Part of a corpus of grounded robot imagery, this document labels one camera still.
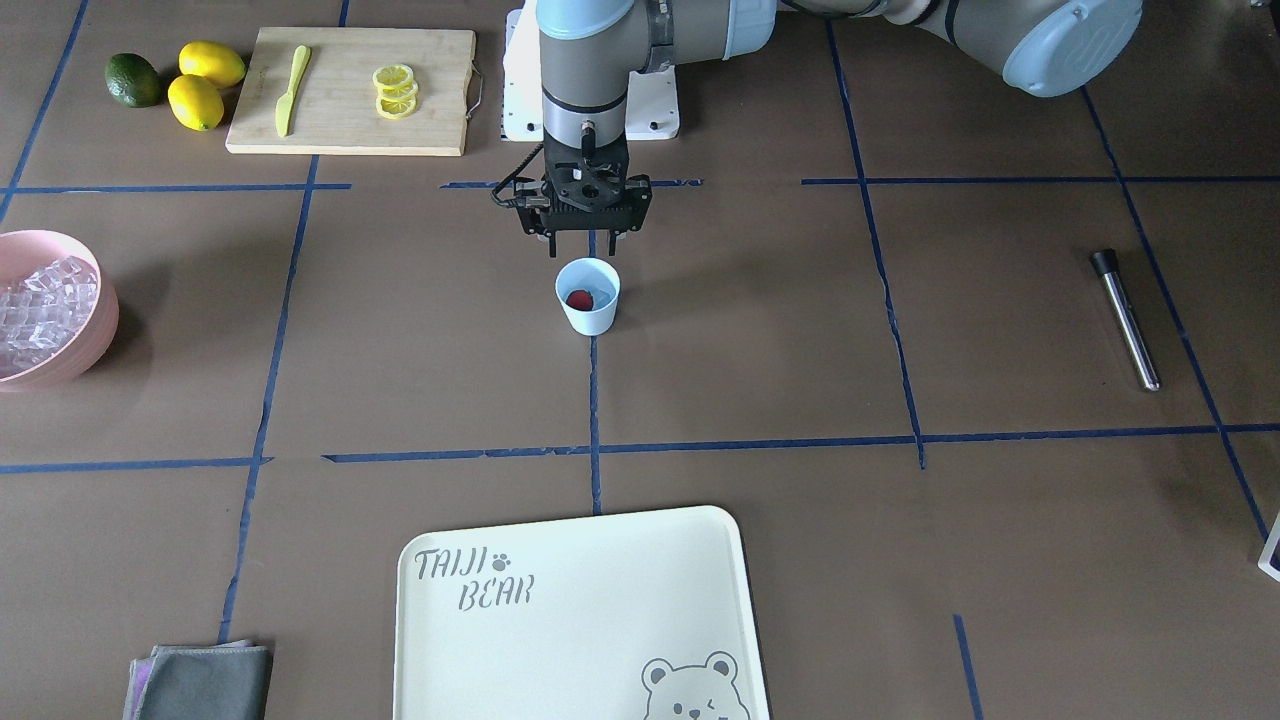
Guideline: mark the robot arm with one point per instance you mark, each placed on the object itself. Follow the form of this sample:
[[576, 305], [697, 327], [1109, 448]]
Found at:
[[584, 78]]

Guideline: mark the yellow lemon outer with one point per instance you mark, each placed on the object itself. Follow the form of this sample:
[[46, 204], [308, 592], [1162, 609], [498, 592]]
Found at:
[[196, 103]]

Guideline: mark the pink bowl of ice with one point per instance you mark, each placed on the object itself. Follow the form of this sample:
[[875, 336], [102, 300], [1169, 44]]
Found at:
[[60, 311]]

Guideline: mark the red strawberry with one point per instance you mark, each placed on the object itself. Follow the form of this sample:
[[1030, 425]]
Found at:
[[580, 300]]

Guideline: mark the dark grey folded cloth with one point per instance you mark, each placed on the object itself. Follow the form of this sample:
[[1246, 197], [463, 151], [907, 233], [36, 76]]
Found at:
[[225, 681]]

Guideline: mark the green avocado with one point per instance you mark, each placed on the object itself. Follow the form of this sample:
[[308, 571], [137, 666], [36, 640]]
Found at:
[[132, 81]]

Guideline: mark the wooden cutting board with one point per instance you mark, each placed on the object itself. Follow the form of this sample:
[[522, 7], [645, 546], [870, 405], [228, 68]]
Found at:
[[334, 110]]

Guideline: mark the cream bear serving tray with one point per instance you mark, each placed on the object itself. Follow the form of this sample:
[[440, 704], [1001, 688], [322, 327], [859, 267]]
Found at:
[[640, 615]]

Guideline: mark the lemon slices stack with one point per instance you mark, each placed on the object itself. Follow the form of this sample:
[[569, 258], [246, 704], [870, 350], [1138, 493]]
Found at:
[[397, 91]]

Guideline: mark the light blue plastic cup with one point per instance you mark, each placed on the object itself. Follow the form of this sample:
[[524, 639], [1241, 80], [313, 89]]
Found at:
[[588, 290]]

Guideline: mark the steel muddler black tip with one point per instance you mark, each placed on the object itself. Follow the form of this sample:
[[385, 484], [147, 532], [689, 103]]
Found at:
[[1106, 265]]

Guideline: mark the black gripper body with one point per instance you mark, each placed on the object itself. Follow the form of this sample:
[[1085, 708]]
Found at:
[[641, 192]]

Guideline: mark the yellow lemon near avocado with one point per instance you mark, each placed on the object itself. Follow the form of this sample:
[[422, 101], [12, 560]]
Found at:
[[220, 64]]

